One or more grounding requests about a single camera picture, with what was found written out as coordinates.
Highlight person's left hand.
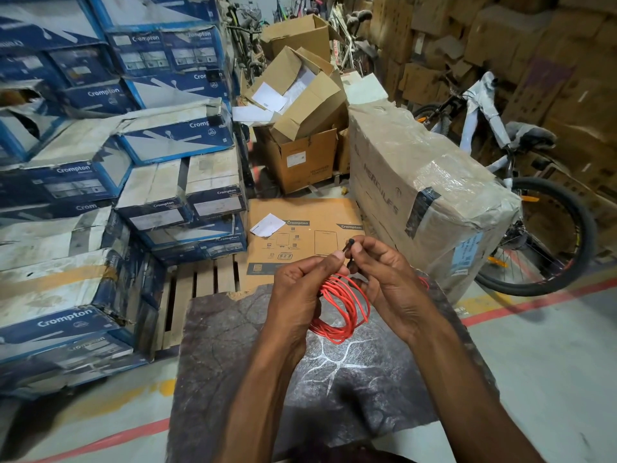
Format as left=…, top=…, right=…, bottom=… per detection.
left=264, top=250, right=351, bottom=355

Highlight white paper sheet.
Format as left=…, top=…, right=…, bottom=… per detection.
left=231, top=104, right=276, bottom=124

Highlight open cardboard box with papers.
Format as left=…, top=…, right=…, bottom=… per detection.
left=240, top=45, right=349, bottom=143

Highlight white flat board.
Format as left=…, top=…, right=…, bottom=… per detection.
left=343, top=72, right=389, bottom=106

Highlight stack of blue white boxes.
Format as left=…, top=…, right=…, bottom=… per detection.
left=0, top=0, right=250, bottom=400

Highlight red wire coil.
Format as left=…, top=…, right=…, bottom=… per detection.
left=308, top=238, right=431, bottom=346

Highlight person's right forearm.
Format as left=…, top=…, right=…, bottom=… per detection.
left=405, top=311, right=548, bottom=463

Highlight dark grey felt mat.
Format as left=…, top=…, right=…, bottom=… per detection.
left=166, top=278, right=500, bottom=463

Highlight large plastic-wrapped cardboard box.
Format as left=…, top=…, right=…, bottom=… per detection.
left=347, top=99, right=523, bottom=305

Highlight pile of brown cardboard boxes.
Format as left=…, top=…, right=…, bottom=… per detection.
left=370, top=0, right=617, bottom=258

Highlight wrapped bicycle with black saddle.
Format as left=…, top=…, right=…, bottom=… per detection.
left=329, top=2, right=378, bottom=78

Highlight brown cardboard box white label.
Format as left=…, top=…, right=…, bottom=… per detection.
left=254, top=124, right=338, bottom=195

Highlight person's right hand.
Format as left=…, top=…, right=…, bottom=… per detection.
left=344, top=235, right=437, bottom=346

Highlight dark bicycle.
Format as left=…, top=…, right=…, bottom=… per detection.
left=225, top=2, right=269, bottom=85

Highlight person's left forearm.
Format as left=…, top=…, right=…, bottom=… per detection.
left=212, top=330, right=311, bottom=463

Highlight white bicycle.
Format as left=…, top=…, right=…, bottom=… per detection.
left=414, top=71, right=599, bottom=298

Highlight wooden pallet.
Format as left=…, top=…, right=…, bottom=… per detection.
left=153, top=254, right=242, bottom=353

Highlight flat orange cardboard box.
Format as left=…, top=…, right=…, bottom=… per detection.
left=238, top=197, right=368, bottom=293

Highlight small white paper slip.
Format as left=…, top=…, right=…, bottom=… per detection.
left=249, top=213, right=287, bottom=238

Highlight open empty cardboard box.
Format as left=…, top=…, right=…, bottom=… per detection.
left=260, top=14, right=339, bottom=63

